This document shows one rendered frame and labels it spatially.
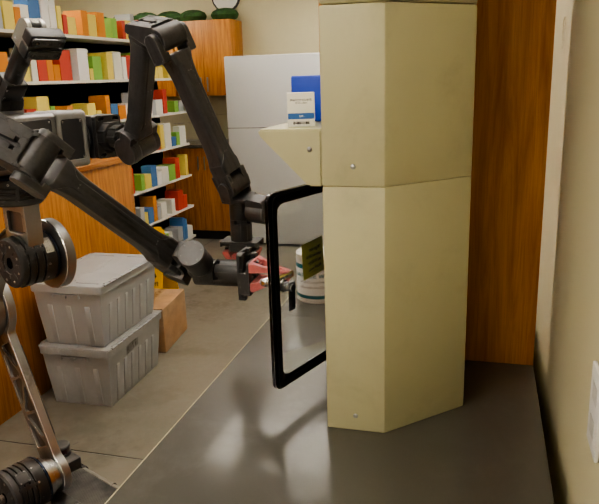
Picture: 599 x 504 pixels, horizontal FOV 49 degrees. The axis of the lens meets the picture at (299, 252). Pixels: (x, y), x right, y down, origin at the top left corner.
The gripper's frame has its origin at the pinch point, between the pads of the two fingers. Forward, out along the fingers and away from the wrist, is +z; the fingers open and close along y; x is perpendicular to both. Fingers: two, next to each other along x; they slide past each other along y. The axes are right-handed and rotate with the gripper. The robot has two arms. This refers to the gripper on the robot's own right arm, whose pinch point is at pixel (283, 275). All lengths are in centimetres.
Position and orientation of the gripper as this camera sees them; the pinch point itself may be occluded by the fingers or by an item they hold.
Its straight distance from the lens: 138.1
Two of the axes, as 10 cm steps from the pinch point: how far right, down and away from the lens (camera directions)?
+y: -0.4, -9.7, -2.6
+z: 9.7, 0.3, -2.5
